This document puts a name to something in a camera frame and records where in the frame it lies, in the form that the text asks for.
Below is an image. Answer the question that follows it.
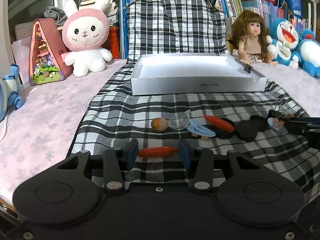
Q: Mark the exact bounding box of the black binder clip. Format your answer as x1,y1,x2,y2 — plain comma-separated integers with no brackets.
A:
267,99,293,122

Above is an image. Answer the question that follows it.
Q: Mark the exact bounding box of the black white plaid cloth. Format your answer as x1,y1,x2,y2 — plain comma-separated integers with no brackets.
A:
69,0,319,202

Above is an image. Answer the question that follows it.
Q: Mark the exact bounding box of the pink fuzzy blanket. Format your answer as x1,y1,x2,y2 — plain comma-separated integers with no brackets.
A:
1,60,126,205

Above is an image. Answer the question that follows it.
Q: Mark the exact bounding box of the blue dinosaur toy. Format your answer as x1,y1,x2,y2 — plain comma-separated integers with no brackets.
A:
0,63,25,121

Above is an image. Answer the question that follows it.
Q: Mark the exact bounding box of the black round lid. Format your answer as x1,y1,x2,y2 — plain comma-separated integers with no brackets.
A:
210,118,236,139
249,115,269,132

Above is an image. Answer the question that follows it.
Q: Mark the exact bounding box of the brown haired baby doll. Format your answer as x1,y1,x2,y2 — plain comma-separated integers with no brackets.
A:
232,10,277,65

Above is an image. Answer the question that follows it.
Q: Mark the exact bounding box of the grey crumpled cloth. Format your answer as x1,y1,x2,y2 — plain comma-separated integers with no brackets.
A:
43,6,67,27

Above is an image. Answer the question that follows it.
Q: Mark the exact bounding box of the small blue cartoon badge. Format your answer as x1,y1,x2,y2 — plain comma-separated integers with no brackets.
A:
267,117,285,132

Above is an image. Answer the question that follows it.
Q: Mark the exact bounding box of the pink triangular miniature house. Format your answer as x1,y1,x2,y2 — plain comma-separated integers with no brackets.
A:
29,18,73,86

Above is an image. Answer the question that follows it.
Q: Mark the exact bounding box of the blue Doraemon plush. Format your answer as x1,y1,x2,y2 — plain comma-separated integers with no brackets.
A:
266,18,300,69

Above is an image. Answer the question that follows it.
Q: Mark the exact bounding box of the red cylindrical tin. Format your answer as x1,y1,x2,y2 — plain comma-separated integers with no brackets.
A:
102,27,120,59

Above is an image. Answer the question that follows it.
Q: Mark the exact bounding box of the red plastic tube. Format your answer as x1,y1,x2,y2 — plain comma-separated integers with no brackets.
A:
138,147,179,158
204,115,234,132

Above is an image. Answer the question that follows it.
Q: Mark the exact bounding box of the black oval pad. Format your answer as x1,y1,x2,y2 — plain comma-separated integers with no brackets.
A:
235,120,259,142

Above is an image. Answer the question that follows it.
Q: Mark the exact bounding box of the pink white bunny plush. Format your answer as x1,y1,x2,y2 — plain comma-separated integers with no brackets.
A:
62,0,113,77

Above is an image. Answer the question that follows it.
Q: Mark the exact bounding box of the binder clip on box edge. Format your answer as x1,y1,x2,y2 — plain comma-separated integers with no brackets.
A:
243,60,252,74

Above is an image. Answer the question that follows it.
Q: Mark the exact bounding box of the clear plastic cup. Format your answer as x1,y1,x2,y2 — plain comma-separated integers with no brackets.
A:
168,110,190,131

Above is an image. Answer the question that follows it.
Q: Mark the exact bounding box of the white cardboard box tray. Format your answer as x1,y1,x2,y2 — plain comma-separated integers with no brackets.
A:
131,53,267,95

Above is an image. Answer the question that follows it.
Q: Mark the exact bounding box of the brown walnut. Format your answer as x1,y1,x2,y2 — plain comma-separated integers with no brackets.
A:
151,118,169,132

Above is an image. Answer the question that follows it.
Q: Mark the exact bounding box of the light blue hair clip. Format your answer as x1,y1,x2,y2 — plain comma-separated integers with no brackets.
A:
187,119,216,140

